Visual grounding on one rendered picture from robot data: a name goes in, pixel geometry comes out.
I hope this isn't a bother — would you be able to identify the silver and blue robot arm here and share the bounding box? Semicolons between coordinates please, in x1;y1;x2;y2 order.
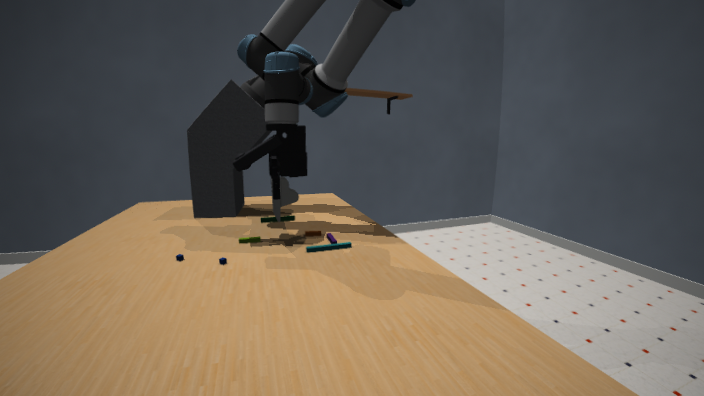
233;0;416;171

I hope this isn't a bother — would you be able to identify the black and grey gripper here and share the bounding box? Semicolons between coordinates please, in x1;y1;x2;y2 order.
266;124;307;222

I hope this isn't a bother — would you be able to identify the turquoise rod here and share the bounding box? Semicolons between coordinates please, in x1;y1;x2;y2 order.
306;242;351;253

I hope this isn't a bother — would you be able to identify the lime green rod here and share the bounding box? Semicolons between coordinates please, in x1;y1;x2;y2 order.
239;237;261;244

